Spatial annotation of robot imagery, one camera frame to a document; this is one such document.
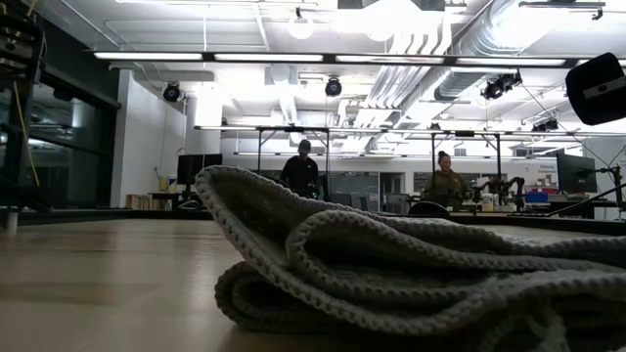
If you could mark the LED light bar beam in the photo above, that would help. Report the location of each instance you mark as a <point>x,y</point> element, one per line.
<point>330,58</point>

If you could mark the white globe ceiling lamp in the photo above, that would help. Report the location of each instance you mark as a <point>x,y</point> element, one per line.
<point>300,27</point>

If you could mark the thin black slanted rod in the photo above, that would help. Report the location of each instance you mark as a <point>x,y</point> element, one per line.
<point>592,199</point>

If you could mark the black workstation frame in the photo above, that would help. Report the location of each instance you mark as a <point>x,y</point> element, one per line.
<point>259,146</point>
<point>433,156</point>

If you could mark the black ceiling spotlight cluster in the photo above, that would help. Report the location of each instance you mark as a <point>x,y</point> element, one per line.
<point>501,84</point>

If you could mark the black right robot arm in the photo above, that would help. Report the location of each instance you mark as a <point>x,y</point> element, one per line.
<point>599,88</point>

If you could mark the blue storage bin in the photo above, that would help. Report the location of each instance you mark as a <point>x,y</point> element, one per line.
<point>537,197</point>

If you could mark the white blue container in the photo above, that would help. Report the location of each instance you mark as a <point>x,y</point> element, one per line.
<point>172,184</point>

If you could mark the white base plate foot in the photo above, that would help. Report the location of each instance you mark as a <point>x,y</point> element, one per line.
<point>11,222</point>

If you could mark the grey waffle microfiber towel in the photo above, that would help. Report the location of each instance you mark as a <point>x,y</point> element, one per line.
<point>391,274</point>

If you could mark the yellow bottle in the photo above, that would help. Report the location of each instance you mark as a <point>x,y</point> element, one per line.
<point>163,184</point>

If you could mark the black workstation robot arm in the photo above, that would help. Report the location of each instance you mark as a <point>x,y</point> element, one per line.
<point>513,188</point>

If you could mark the black computer monitor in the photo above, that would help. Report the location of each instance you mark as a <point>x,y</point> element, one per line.
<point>576,173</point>
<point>191,170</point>

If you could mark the person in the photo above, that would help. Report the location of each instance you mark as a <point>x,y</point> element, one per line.
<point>446,183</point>
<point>299,171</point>

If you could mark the wooden crates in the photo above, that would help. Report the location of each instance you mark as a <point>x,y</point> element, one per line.
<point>142,202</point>

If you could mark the black aluminium table frame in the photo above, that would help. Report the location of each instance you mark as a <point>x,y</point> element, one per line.
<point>98,214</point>

